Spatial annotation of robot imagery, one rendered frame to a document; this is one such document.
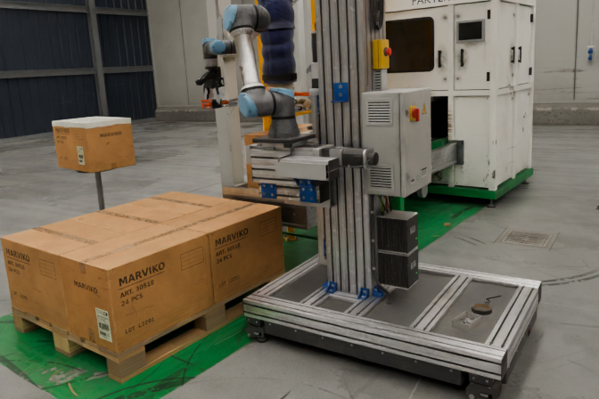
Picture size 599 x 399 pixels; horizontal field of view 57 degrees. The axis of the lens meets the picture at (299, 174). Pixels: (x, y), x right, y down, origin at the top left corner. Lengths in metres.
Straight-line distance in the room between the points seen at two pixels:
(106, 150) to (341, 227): 2.52
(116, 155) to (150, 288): 2.22
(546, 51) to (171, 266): 9.76
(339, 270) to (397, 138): 0.77
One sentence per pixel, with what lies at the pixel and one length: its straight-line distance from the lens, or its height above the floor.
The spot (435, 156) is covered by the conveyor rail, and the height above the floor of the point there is 0.54.
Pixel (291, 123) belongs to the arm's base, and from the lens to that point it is 2.60.
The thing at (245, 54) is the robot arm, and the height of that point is 1.43.
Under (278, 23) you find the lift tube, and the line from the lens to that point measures 3.46.
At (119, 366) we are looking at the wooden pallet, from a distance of 2.73.
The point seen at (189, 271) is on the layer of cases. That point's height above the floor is 0.38.
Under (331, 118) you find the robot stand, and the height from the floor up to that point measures 1.11.
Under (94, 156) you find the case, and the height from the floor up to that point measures 0.75.
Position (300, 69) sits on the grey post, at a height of 1.32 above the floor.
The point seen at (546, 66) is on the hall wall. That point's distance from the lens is 11.62.
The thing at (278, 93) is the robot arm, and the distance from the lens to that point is 2.58.
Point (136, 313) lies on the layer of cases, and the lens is 2.70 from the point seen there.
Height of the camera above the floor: 1.36
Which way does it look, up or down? 11 degrees down
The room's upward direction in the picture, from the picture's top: 3 degrees counter-clockwise
